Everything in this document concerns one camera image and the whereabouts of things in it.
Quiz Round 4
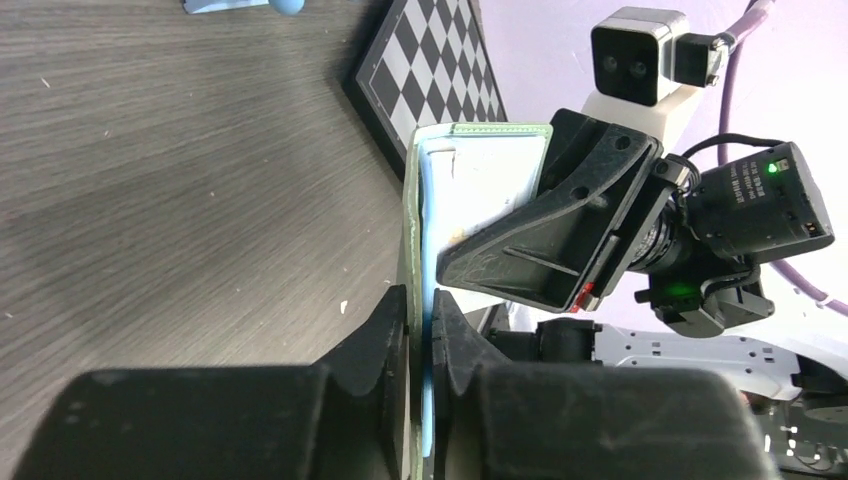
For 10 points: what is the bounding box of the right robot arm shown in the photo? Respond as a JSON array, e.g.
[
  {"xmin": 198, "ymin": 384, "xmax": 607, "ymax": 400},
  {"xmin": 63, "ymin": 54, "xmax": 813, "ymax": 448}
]
[{"xmin": 433, "ymin": 109, "xmax": 847, "ymax": 479}]

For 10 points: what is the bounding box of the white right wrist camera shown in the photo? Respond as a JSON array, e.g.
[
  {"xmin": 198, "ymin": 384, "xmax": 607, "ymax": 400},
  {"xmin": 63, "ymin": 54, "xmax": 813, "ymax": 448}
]
[{"xmin": 581, "ymin": 6, "xmax": 736, "ymax": 150}]

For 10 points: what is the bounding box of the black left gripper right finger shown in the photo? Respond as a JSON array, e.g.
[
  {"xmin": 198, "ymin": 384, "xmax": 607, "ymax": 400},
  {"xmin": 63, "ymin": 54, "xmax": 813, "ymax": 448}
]
[{"xmin": 431, "ymin": 290, "xmax": 779, "ymax": 479}]

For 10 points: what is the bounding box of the black white checkerboard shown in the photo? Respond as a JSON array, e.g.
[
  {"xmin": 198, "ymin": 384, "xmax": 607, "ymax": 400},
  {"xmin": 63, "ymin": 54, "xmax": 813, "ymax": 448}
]
[{"xmin": 342, "ymin": 0, "xmax": 507, "ymax": 178}]

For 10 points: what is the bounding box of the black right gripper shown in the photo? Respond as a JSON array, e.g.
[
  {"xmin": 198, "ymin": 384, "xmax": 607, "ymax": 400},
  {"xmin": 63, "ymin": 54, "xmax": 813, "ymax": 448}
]
[{"xmin": 436, "ymin": 109, "xmax": 694, "ymax": 313}]

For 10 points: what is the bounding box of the blue three-compartment tray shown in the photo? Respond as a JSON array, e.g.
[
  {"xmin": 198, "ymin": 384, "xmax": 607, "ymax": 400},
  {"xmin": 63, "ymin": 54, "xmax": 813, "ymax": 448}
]
[{"xmin": 182, "ymin": 0, "xmax": 305, "ymax": 15}]

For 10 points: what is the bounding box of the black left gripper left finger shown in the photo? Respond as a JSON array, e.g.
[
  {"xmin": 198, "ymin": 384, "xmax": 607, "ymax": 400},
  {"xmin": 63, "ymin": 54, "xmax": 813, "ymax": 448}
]
[{"xmin": 14, "ymin": 285, "xmax": 406, "ymax": 479}]

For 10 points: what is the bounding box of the white patterned card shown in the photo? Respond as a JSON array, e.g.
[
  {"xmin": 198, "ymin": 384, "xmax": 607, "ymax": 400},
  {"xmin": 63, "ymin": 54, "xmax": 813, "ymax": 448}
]
[{"xmin": 423, "ymin": 136, "xmax": 546, "ymax": 254}]

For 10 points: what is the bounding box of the mint green card holder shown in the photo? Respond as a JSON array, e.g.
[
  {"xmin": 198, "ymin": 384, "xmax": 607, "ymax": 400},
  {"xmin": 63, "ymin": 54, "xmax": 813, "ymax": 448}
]
[{"xmin": 399, "ymin": 122, "xmax": 553, "ymax": 479}]

